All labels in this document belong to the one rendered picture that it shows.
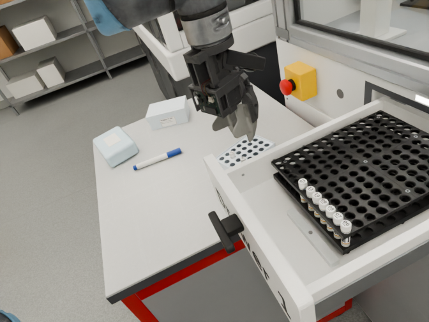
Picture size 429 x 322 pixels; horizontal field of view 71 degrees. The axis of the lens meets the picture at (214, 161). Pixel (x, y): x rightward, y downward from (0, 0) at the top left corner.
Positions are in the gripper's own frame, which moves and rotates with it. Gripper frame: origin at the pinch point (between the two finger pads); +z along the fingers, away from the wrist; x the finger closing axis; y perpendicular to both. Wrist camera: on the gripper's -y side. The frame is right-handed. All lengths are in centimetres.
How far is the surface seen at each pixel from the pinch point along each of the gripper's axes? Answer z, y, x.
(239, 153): 9.5, -1.9, -5.6
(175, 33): -8, -27, -51
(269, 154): -1.1, 4.7, 9.9
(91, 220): 87, 26, -127
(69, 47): 44, -100, -393
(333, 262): 3.6, 15.0, 27.0
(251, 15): -5, -53, -39
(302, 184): -2.9, 9.6, 19.7
